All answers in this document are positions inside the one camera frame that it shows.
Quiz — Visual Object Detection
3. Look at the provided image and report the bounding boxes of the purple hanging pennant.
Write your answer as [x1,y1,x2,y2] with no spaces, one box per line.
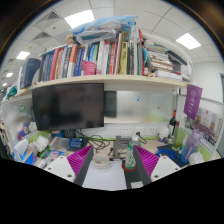
[183,83,203,121]

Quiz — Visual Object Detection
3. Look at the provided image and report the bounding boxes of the clear plastic box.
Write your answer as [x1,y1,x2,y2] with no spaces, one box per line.
[49,136,69,153]

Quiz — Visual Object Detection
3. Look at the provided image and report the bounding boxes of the group photo poster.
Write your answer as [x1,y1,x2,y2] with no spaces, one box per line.
[186,106,224,148]

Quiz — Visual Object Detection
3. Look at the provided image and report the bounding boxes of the black desk mat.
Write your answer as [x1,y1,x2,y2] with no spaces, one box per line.
[123,168,144,190]

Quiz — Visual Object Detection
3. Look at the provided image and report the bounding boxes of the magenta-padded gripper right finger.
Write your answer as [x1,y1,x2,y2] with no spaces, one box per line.
[132,144,182,187]

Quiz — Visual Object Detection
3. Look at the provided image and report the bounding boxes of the small blue box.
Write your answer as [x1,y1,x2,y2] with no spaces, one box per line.
[68,137,85,150]

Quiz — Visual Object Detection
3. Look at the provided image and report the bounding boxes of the grey metal laptop stand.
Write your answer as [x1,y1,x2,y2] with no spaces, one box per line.
[112,135,134,161]

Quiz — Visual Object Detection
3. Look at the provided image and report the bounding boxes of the black power plug cable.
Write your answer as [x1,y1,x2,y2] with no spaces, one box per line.
[135,131,148,145]

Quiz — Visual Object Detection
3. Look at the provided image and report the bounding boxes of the white wall socket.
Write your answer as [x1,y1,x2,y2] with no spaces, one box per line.
[133,126,145,136]
[119,126,132,137]
[147,125,158,136]

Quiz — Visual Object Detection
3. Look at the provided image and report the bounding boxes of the black monitor cables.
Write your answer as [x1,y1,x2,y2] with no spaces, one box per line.
[74,129,116,154]

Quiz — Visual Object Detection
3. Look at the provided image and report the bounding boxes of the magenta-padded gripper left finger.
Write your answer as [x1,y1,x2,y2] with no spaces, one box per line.
[44,144,95,188]

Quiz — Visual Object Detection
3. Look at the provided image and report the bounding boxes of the black computer monitor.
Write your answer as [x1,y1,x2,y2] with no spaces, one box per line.
[31,82,106,132]

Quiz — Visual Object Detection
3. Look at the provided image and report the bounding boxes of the white tissue pack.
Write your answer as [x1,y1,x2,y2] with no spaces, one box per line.
[188,151,205,165]

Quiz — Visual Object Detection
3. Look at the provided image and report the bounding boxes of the dark wine bottle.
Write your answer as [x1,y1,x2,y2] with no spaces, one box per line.
[168,109,178,138]

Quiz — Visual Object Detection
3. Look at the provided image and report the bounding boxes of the large white paper sheet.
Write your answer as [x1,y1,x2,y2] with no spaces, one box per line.
[81,159,128,192]

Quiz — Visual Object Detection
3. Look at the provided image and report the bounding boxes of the white tissue box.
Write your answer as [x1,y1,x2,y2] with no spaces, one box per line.
[13,138,34,165]

